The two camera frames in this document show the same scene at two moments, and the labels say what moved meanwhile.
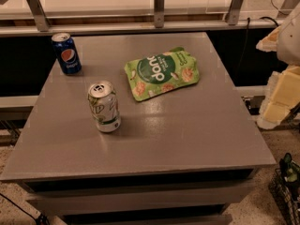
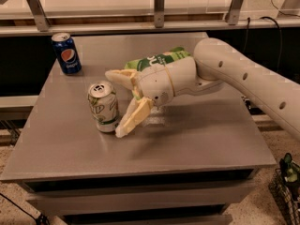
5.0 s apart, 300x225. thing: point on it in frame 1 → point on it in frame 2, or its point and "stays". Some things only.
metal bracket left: x=37 y=9 stays
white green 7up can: x=104 y=106 stays
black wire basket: x=286 y=198 stays
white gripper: x=291 y=42 → x=154 y=82
